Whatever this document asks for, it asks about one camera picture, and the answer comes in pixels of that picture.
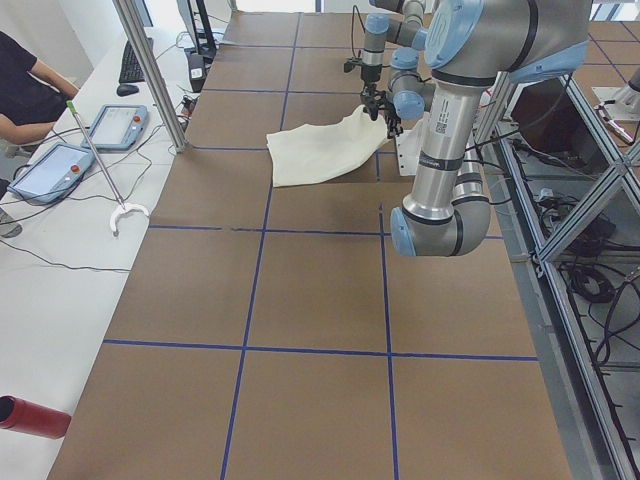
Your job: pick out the black computer mouse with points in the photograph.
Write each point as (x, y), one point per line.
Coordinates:
(126, 90)

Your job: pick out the person in black shirt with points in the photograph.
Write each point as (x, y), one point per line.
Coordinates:
(33, 95)

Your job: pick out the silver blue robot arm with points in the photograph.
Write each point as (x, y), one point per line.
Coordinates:
(389, 61)
(434, 70)

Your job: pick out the aluminium frame rack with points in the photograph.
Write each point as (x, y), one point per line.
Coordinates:
(564, 164)

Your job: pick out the cream long-sleeve cat shirt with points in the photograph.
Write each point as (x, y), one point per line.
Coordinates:
(312, 154)

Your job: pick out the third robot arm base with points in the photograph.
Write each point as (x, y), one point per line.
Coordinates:
(625, 95)

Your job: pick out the red metal bottle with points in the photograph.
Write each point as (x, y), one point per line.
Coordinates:
(23, 416)

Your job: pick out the grey aluminium frame post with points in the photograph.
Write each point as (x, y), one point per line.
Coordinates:
(134, 30)

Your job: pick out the white reacher grabber stick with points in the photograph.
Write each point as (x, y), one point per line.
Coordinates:
(124, 208)

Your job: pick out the blue teach pendant far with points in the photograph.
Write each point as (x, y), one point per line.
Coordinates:
(118, 127)

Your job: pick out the black keyboard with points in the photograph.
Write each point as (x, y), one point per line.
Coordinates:
(130, 70)

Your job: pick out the blue teach pendant near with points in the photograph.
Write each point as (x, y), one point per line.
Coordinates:
(54, 174)

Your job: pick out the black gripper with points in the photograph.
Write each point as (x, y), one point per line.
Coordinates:
(391, 124)
(370, 76)

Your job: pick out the blue teach pendant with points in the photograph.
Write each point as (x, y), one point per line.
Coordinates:
(54, 174)
(118, 127)

